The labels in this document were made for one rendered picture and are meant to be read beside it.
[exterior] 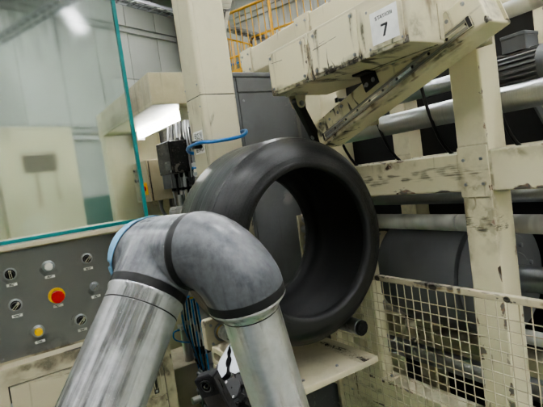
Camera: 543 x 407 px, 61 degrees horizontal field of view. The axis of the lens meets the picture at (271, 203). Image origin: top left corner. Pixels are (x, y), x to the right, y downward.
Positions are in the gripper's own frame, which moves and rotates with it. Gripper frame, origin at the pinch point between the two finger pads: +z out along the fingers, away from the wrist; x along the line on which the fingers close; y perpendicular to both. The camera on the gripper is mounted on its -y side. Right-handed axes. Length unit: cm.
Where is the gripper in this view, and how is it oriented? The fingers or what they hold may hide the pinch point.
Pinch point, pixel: (230, 345)
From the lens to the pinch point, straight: 107.1
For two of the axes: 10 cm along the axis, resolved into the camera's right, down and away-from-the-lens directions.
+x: 8.3, -4.4, -3.5
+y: 5.6, 6.3, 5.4
